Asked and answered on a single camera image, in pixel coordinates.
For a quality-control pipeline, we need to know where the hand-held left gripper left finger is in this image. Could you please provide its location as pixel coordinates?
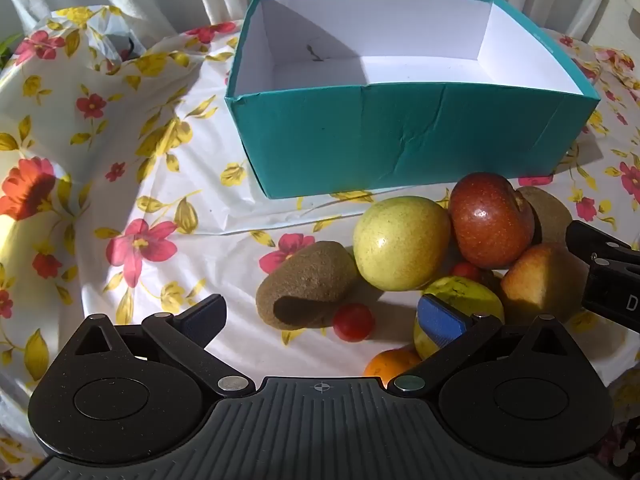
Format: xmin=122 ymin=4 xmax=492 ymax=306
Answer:
xmin=69 ymin=294 xmax=255 ymax=397

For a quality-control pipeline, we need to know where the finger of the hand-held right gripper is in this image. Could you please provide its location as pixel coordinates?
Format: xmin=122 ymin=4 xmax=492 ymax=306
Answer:
xmin=566 ymin=220 xmax=640 ymax=267

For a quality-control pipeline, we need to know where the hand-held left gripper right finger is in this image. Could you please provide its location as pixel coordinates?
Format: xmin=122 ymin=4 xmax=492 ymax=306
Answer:
xmin=390 ymin=294 xmax=577 ymax=396

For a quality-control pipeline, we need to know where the spotted green pear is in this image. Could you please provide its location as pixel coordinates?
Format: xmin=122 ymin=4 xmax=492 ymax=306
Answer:
xmin=413 ymin=276 xmax=505 ymax=361

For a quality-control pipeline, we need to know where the red cherry tomato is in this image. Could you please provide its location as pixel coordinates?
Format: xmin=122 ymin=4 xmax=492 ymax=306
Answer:
xmin=333 ymin=303 xmax=375 ymax=342
xmin=450 ymin=261 xmax=483 ymax=283

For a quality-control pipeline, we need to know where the brown kiwi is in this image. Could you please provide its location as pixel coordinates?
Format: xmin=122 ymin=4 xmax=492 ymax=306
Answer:
xmin=515 ymin=186 xmax=573 ymax=248
xmin=255 ymin=241 xmax=358 ymax=331

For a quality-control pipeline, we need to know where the red-yellow apple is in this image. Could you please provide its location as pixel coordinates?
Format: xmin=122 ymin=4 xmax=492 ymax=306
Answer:
xmin=500 ymin=242 xmax=591 ymax=325

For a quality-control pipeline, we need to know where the small orange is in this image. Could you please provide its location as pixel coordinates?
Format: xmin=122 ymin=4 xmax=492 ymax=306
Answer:
xmin=363 ymin=347 xmax=423 ymax=383

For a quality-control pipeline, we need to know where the large yellow-green pear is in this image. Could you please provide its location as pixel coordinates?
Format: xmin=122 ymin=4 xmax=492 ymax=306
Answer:
xmin=353 ymin=196 xmax=452 ymax=292

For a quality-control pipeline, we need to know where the dark red apple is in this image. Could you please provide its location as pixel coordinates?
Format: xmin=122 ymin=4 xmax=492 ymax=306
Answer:
xmin=448 ymin=172 xmax=536 ymax=269

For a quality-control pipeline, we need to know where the teal cardboard box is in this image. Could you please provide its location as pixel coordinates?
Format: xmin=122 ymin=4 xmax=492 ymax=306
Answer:
xmin=224 ymin=0 xmax=600 ymax=200

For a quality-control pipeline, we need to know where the floral plastic tablecloth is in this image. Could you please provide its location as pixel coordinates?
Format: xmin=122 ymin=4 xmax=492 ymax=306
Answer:
xmin=0 ymin=5 xmax=640 ymax=467

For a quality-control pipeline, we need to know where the green plant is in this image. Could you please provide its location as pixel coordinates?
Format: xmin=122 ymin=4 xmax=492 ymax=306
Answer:
xmin=0 ymin=34 xmax=22 ymax=67

